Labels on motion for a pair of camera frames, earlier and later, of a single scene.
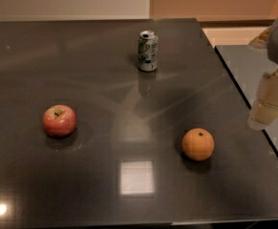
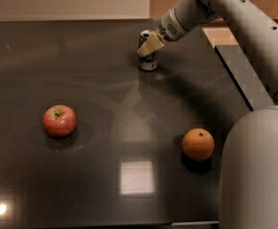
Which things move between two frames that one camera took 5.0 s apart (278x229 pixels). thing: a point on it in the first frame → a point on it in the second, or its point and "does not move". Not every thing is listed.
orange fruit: [198, 144] does not move
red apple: [59, 120] does not move
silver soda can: [147, 51] does not move
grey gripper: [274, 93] → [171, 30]
